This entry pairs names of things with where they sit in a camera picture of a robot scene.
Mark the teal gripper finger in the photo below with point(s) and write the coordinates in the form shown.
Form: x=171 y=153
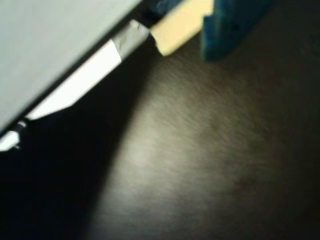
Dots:
x=225 y=32

